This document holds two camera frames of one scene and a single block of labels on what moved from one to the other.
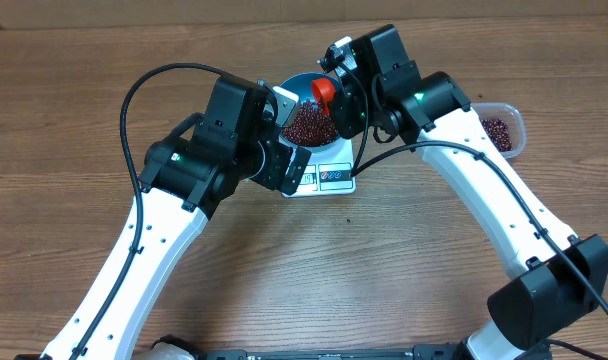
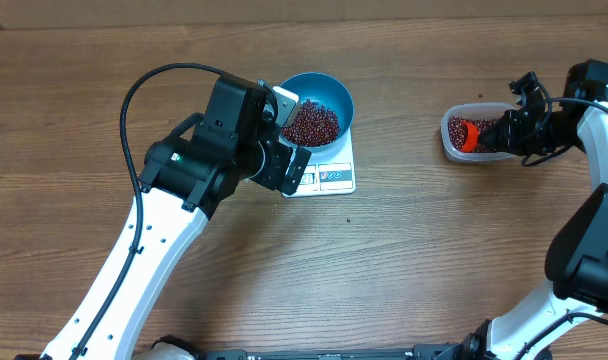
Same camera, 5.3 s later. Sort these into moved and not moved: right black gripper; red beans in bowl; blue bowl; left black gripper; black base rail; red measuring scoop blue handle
Moved: right black gripper; red measuring scoop blue handle
Not moved: red beans in bowl; blue bowl; left black gripper; black base rail
